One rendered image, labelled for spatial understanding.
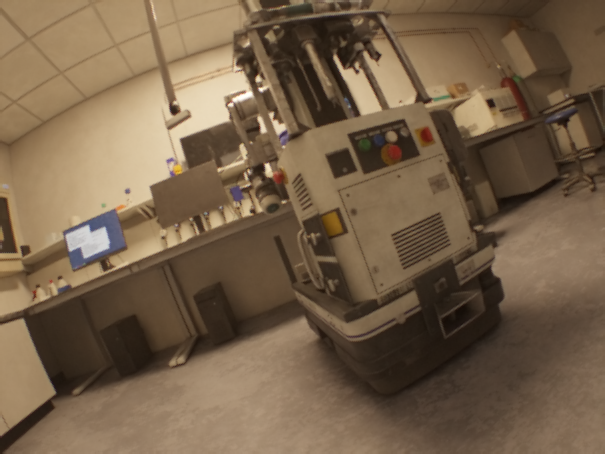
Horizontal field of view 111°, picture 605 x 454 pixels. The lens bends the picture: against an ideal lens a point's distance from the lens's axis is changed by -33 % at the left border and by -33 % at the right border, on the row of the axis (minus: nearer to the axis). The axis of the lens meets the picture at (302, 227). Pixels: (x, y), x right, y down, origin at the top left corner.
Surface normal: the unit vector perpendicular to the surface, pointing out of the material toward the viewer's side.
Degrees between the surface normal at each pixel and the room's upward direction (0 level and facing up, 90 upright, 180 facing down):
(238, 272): 90
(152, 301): 90
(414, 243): 90
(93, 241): 86
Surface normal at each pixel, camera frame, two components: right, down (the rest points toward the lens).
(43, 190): 0.16, -0.07
